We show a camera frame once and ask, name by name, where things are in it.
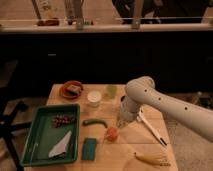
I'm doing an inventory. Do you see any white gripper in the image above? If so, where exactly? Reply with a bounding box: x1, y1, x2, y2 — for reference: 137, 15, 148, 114
116, 114, 133, 129

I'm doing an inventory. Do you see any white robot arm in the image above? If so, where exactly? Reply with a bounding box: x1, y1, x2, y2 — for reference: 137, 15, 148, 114
120, 76, 213, 142

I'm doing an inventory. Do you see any green plastic tray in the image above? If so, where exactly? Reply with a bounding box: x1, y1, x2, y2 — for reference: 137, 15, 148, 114
21, 104, 80, 167

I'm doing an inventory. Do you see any orange fruit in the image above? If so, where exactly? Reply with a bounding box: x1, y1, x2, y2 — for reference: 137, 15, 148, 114
105, 127, 120, 143

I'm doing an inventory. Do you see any green translucent cup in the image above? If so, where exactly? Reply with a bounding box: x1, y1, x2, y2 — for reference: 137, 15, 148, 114
106, 84, 117, 99

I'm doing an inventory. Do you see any white round container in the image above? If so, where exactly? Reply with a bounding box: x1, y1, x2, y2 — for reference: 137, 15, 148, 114
87, 91, 102, 107

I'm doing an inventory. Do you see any teal sponge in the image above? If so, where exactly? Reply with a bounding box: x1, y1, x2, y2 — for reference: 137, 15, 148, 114
81, 138, 97, 161

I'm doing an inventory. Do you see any brown bread slice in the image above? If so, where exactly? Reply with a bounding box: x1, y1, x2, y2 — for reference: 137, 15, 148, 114
67, 84, 81, 94

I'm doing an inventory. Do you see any orange plate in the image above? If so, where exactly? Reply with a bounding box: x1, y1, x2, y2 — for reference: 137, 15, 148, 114
59, 80, 83, 99

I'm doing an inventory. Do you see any bunch of red grapes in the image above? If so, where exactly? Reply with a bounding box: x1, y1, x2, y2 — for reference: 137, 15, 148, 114
52, 115, 76, 128

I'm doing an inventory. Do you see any white folded napkin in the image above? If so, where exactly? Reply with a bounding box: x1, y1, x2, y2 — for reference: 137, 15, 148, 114
48, 131, 72, 158

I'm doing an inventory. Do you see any black chair base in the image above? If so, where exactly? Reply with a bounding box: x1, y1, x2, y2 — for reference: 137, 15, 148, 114
0, 61, 31, 171

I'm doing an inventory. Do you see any white handled ladle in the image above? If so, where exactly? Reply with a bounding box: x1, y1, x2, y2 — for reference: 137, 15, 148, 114
137, 111, 167, 147

